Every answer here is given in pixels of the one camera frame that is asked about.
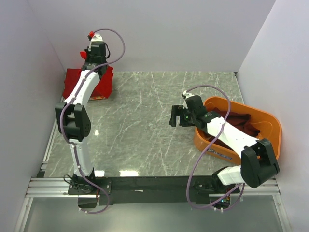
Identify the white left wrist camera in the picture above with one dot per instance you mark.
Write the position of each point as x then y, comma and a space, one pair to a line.
94, 37

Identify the bright red t-shirt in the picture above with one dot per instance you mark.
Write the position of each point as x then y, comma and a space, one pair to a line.
104, 87

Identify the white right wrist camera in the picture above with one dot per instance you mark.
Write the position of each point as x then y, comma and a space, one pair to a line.
186, 94

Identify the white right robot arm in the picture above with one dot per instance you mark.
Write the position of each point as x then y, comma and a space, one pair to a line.
258, 162

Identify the orange plastic basket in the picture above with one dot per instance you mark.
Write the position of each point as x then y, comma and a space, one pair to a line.
267, 124

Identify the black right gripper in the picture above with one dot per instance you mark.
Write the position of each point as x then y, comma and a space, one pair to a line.
178, 110

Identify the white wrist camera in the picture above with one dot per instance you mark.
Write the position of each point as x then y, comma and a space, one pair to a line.
186, 94
94, 37

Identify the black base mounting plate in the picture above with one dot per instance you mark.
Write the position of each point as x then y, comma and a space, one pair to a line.
138, 189

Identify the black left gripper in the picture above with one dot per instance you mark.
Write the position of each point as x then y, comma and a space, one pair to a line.
88, 54

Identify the aluminium frame rail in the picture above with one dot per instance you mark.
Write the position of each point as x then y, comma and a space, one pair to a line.
47, 188

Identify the maroon crumpled shirt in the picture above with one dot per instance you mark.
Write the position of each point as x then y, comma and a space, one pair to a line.
241, 121

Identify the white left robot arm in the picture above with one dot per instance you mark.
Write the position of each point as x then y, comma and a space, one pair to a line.
72, 118

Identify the folded patterned orange shirt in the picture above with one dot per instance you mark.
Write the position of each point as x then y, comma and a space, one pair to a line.
97, 98

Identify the folded dark red shirt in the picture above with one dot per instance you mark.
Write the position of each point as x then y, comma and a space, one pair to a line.
71, 79

